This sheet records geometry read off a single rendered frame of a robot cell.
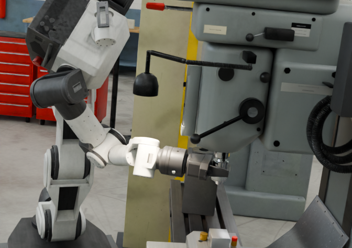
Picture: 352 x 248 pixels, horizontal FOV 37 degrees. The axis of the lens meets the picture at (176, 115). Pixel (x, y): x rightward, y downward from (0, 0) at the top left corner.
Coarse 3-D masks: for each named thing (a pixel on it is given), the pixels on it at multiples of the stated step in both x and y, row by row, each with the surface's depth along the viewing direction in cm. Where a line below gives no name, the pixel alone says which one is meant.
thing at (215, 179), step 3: (213, 165) 161; (216, 165) 160; (225, 168) 160; (213, 177) 161; (216, 177) 161; (219, 177) 160; (222, 177) 160; (225, 177) 161; (213, 180) 162; (216, 180) 161; (219, 180) 161; (222, 180) 161; (225, 180) 162
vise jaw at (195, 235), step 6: (192, 234) 156; (198, 234) 156; (186, 240) 156; (192, 240) 153; (198, 240) 152; (186, 246) 155; (192, 246) 150; (198, 246) 149; (204, 246) 149; (210, 246) 149
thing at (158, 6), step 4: (148, 4) 158; (152, 4) 159; (156, 4) 159; (160, 4) 159; (148, 8) 159; (152, 8) 159; (156, 8) 159; (160, 8) 159; (164, 8) 159; (168, 8) 159; (172, 8) 159; (176, 8) 159; (180, 8) 159; (184, 8) 159; (188, 8) 159; (192, 8) 159
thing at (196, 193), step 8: (192, 152) 205; (200, 152) 203; (208, 152) 204; (208, 176) 192; (184, 184) 193; (192, 184) 193; (200, 184) 193; (208, 184) 192; (216, 184) 192; (184, 192) 194; (192, 192) 193; (200, 192) 193; (208, 192) 193; (184, 200) 194; (192, 200) 194; (200, 200) 194; (208, 200) 194; (184, 208) 195; (192, 208) 195; (200, 208) 195; (208, 208) 195
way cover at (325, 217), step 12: (312, 204) 181; (324, 204) 174; (312, 216) 177; (324, 216) 170; (300, 228) 180; (312, 228) 173; (324, 228) 166; (336, 228) 160; (276, 240) 186; (288, 240) 181; (300, 240) 176; (312, 240) 169; (324, 240) 163; (336, 240) 157
